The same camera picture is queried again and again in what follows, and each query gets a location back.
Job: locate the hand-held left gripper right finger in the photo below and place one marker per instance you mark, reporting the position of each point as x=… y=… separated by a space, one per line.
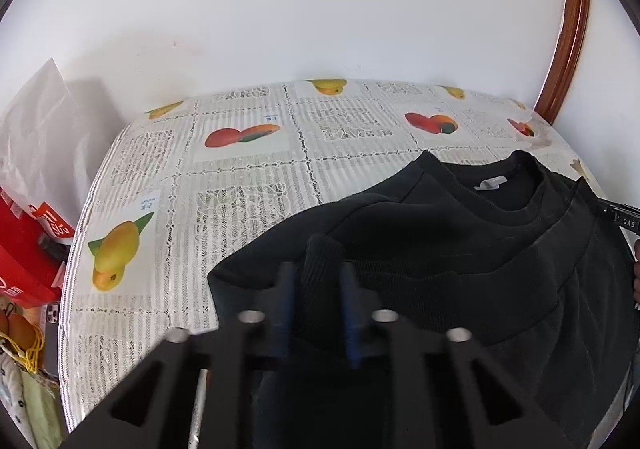
x=354 y=314

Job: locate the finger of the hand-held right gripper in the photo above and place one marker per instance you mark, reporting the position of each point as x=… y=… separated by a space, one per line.
x=606 y=209

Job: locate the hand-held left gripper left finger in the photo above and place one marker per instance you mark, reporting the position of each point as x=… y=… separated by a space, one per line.
x=286 y=309

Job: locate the black sweatshirt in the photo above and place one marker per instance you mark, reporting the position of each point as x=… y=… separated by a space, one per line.
x=450 y=249

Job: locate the person's right hand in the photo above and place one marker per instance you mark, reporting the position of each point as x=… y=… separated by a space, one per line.
x=636 y=274

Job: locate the fruit print tablecloth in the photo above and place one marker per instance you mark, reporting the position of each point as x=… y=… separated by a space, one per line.
x=250 y=179

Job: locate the smartphone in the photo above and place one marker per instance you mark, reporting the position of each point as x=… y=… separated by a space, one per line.
x=52 y=334

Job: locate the red paper bag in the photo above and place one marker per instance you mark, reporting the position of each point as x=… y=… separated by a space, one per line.
x=25 y=274

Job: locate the green blanket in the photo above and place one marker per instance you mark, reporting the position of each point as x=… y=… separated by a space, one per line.
x=40 y=414

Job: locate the white spotted quilt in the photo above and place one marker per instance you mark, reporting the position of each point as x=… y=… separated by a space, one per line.
x=10 y=394

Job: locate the white plastic bag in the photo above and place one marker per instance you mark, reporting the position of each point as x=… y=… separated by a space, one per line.
x=35 y=139

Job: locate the wooden door frame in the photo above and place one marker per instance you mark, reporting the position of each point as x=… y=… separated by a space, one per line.
x=570 y=29

